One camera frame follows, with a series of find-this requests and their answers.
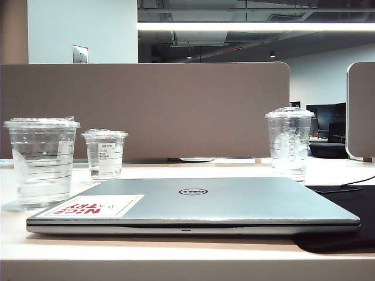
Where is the clear plastic cup lid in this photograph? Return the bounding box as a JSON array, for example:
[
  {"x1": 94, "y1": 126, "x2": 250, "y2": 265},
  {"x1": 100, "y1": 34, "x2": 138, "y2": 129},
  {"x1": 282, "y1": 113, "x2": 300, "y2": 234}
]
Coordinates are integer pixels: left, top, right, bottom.
[{"x1": 3, "y1": 116, "x2": 81, "y2": 210}]

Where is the silver Dell laptop with sticker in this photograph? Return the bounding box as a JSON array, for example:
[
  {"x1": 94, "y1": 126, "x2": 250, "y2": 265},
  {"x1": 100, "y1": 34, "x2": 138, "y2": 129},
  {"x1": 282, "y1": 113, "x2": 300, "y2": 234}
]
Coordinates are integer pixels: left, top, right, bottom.
[{"x1": 25, "y1": 177, "x2": 362, "y2": 235}]

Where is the clear cup with white label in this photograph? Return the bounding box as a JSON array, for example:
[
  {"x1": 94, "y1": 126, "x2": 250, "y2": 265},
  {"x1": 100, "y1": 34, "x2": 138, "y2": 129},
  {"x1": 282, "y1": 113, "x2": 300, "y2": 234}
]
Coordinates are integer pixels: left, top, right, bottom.
[{"x1": 80, "y1": 128, "x2": 129, "y2": 180}]

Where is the tall clear cup dome lid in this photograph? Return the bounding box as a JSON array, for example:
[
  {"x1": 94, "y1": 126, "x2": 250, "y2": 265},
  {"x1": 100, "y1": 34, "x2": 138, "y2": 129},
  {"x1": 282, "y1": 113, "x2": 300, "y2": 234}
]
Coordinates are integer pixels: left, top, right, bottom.
[{"x1": 264, "y1": 107, "x2": 315, "y2": 183}]

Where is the wide brown desk divider panel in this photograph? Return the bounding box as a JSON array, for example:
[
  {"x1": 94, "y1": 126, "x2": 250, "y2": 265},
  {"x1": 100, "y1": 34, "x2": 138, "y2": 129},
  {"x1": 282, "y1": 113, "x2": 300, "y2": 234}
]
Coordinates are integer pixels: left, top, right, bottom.
[{"x1": 0, "y1": 61, "x2": 291, "y2": 160}]

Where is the long white ceiling light strip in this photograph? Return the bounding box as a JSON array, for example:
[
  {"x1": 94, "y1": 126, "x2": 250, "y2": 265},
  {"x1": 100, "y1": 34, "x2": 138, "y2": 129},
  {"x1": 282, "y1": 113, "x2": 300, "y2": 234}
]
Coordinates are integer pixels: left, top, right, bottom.
[{"x1": 137, "y1": 21, "x2": 375, "y2": 32}]

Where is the black computer monitor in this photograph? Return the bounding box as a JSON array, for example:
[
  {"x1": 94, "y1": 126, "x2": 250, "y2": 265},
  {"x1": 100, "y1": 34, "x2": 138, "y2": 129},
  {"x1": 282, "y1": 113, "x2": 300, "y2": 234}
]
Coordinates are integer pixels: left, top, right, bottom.
[{"x1": 306, "y1": 102, "x2": 347, "y2": 133}]

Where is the black round seat cushion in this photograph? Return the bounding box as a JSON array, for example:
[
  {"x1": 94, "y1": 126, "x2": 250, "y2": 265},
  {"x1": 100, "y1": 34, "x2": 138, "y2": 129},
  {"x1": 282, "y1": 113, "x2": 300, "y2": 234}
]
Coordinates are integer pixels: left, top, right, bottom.
[{"x1": 309, "y1": 142, "x2": 347, "y2": 159}]

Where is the black office chair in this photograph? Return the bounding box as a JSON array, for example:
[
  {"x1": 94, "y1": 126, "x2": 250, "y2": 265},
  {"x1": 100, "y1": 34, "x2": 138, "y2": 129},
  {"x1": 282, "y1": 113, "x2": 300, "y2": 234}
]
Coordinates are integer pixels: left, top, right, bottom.
[{"x1": 328, "y1": 121, "x2": 347, "y2": 144}]

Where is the brown divider panel white edge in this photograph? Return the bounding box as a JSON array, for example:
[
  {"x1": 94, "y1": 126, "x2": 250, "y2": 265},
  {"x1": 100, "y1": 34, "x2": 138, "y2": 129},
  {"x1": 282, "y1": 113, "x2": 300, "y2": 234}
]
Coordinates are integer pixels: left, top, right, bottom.
[{"x1": 346, "y1": 61, "x2": 375, "y2": 161}]

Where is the black mouse mat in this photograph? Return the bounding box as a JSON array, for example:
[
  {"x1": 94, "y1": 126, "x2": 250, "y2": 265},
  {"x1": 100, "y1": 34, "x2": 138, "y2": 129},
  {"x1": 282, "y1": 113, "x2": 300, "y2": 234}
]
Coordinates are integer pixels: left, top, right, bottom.
[{"x1": 292, "y1": 184, "x2": 375, "y2": 253}]

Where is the silver divider base bracket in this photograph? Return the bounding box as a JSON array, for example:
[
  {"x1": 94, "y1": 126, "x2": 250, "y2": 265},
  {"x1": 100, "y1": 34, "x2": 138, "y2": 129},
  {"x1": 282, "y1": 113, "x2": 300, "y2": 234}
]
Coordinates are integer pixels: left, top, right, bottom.
[{"x1": 178, "y1": 156, "x2": 217, "y2": 162}]

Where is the metal wall switch plate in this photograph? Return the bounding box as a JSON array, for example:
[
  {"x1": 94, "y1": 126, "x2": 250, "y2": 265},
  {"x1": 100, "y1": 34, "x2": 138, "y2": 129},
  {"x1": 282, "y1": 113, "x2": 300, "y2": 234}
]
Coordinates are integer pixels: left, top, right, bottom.
[{"x1": 72, "y1": 44, "x2": 90, "y2": 64}]

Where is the black cable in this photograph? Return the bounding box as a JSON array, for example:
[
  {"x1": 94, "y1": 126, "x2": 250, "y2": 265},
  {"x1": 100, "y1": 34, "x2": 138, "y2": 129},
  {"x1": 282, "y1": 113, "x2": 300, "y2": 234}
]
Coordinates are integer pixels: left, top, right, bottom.
[{"x1": 341, "y1": 174, "x2": 375, "y2": 187}]

